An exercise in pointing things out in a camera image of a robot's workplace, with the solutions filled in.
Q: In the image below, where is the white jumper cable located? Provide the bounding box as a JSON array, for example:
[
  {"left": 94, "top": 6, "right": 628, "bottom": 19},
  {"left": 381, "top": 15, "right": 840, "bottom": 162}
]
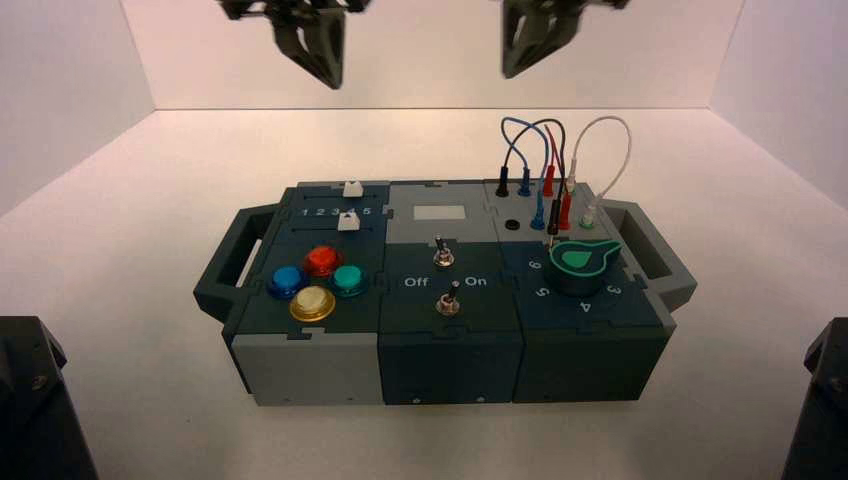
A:
[{"left": 566, "top": 115, "right": 633, "bottom": 231}]

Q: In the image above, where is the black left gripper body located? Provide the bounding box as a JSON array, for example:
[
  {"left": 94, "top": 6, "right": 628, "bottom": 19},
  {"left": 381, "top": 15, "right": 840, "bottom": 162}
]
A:
[{"left": 220, "top": 0, "right": 371, "bottom": 21}]

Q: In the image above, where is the metal toggle switch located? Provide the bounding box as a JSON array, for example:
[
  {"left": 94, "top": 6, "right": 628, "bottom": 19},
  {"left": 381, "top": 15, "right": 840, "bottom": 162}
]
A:
[
  {"left": 432, "top": 235, "right": 456, "bottom": 269},
  {"left": 435, "top": 280, "right": 463, "bottom": 317}
]

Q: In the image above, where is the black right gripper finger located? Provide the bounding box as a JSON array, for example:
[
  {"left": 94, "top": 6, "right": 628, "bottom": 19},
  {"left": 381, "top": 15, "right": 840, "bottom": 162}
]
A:
[{"left": 500, "top": 0, "right": 586, "bottom": 80}]

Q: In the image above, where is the green rotary dial knob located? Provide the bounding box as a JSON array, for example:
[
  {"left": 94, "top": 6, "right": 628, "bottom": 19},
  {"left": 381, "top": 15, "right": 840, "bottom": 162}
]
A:
[{"left": 544, "top": 239, "right": 625, "bottom": 298}]

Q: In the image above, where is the red jumper cable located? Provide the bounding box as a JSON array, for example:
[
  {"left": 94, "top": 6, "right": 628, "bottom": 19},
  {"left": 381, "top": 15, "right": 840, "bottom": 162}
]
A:
[{"left": 541, "top": 125, "right": 574, "bottom": 232}]

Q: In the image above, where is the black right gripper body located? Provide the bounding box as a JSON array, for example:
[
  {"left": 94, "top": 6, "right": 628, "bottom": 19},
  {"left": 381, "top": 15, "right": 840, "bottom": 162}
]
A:
[{"left": 493, "top": 0, "right": 632, "bottom": 11}]

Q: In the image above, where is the blue round push button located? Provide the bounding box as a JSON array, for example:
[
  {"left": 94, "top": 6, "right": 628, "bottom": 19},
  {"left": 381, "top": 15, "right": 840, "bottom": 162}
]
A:
[{"left": 267, "top": 266, "right": 311, "bottom": 301}]

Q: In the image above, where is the blue jumper cable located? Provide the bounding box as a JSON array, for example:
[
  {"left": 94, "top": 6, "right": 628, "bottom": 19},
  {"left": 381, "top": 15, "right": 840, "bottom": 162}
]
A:
[{"left": 500, "top": 117, "right": 547, "bottom": 232}]

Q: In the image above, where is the yellow round push button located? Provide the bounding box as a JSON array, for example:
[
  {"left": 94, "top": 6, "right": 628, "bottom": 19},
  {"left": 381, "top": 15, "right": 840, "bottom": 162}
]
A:
[{"left": 289, "top": 286, "right": 337, "bottom": 325}]

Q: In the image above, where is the red round push button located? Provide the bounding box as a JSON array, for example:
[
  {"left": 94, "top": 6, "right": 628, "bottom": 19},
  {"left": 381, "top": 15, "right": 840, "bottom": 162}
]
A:
[{"left": 302, "top": 246, "right": 345, "bottom": 279}]

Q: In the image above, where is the teal round push button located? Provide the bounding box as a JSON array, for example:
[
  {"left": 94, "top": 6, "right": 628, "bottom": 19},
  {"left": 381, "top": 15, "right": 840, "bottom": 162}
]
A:
[{"left": 330, "top": 264, "right": 371, "bottom": 299}]

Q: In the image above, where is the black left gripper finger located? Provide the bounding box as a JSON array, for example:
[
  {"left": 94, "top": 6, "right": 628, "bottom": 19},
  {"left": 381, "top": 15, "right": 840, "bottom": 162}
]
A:
[{"left": 273, "top": 9, "right": 348, "bottom": 91}]

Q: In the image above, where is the grey and teal control box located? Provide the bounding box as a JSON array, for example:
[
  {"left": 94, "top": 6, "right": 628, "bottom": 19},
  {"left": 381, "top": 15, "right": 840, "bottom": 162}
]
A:
[{"left": 193, "top": 177, "right": 698, "bottom": 407}]

